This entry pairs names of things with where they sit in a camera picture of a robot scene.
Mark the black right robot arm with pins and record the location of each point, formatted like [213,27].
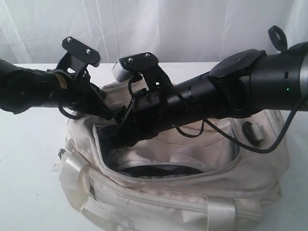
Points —
[237,87]

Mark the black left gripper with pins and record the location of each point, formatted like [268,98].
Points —
[76,92]

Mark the white fabric duffel bag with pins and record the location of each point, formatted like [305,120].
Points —
[170,182]

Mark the white backdrop curtain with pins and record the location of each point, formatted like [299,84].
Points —
[31,31]

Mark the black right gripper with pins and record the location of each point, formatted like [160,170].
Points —
[147,116]

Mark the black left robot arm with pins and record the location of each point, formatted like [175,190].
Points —
[24,88]

